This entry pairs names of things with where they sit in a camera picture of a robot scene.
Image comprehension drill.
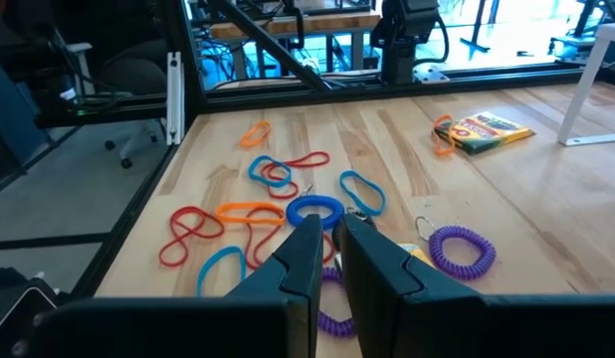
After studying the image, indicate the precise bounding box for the blue panel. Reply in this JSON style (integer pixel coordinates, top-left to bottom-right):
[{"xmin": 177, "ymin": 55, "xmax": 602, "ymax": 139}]
[{"xmin": 0, "ymin": 59, "xmax": 55, "ymax": 165}]

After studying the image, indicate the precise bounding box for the orange rubber band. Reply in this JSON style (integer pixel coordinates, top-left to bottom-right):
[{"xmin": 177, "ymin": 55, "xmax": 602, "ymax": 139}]
[
  {"xmin": 239, "ymin": 120, "xmax": 272, "ymax": 149},
  {"xmin": 431, "ymin": 113, "xmax": 457, "ymax": 157},
  {"xmin": 215, "ymin": 201, "xmax": 287, "ymax": 226}
]

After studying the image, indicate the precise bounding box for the purple coil wristband keyring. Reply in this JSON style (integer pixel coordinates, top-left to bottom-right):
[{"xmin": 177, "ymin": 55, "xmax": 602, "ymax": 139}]
[
  {"xmin": 415, "ymin": 216, "xmax": 497, "ymax": 280},
  {"xmin": 316, "ymin": 267, "xmax": 358, "ymax": 339}
]

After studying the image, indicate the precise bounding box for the blue rubber band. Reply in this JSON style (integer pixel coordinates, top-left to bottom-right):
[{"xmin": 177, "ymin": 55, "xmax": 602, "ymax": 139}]
[
  {"xmin": 196, "ymin": 246, "xmax": 248, "ymax": 298},
  {"xmin": 339, "ymin": 170, "xmax": 387, "ymax": 217},
  {"xmin": 247, "ymin": 154, "xmax": 293, "ymax": 188}
]

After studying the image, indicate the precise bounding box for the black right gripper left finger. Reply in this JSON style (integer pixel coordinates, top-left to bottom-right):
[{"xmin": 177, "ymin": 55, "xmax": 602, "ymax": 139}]
[{"xmin": 226, "ymin": 214, "xmax": 324, "ymax": 358}]

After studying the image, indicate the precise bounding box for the black device with white edge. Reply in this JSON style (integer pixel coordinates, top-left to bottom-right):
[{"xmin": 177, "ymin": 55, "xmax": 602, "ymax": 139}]
[{"xmin": 0, "ymin": 268, "xmax": 60, "ymax": 358}]

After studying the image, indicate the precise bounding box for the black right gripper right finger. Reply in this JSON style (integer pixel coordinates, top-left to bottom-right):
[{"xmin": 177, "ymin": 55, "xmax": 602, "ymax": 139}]
[{"xmin": 339, "ymin": 214, "xmax": 483, "ymax": 358}]

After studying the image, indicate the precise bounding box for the black coil wristband keyring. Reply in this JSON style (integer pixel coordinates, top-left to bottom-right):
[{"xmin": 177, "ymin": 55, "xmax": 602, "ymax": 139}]
[{"xmin": 330, "ymin": 207, "xmax": 379, "ymax": 272}]

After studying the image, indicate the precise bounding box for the blue coil wristband keyring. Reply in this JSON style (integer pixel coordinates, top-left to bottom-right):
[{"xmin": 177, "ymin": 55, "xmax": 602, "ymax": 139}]
[{"xmin": 286, "ymin": 183, "xmax": 345, "ymax": 231}]

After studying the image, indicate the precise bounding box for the white aluminium bracket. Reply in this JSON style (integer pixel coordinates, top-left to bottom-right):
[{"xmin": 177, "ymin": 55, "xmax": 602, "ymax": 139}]
[{"xmin": 166, "ymin": 51, "xmax": 185, "ymax": 146}]

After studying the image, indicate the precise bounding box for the white perforated shelf riser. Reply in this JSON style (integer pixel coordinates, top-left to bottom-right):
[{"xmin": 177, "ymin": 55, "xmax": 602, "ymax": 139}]
[{"xmin": 557, "ymin": 22, "xmax": 615, "ymax": 148}]

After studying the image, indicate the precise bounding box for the wooden background table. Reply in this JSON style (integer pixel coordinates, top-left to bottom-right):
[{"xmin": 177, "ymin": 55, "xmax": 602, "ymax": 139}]
[{"xmin": 210, "ymin": 9, "xmax": 383, "ymax": 84}]

